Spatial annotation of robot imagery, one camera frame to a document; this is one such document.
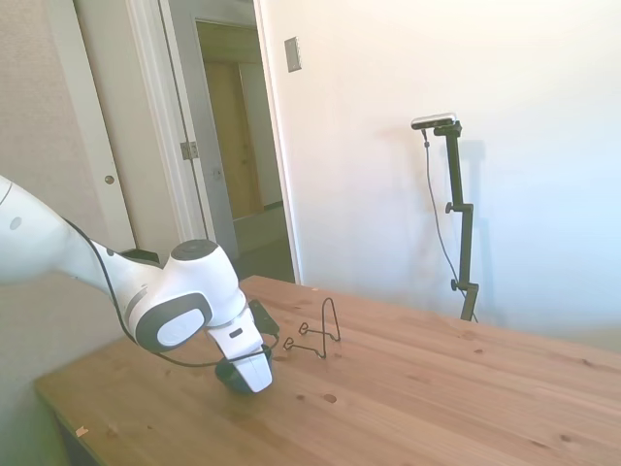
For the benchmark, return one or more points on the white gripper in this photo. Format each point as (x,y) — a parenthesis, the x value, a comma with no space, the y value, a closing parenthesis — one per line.
(247,356)

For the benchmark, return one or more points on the blue bowl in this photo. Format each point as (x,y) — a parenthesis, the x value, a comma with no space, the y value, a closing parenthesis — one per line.
(228,376)

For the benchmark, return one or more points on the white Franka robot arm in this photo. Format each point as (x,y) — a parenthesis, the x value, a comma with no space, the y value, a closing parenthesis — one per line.
(58,252)

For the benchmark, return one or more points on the wooden hallway door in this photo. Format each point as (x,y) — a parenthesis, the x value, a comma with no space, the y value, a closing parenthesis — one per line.
(233,145)

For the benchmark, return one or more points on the metal door hinge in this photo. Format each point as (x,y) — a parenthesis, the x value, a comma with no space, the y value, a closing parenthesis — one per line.
(189,149)

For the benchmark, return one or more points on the white open door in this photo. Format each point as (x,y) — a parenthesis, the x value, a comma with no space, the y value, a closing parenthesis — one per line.
(194,97)

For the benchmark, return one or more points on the white closet door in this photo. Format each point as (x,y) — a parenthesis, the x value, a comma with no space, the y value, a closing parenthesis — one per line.
(116,97)

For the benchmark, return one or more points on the black camera stand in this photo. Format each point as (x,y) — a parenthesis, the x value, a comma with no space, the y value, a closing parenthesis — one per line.
(463,228)

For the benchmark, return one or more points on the silver exterior camera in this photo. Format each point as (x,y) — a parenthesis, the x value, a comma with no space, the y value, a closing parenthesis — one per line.
(434,120)

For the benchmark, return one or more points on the grey wall switch plate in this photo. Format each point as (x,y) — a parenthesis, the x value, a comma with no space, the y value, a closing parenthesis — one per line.
(293,54)

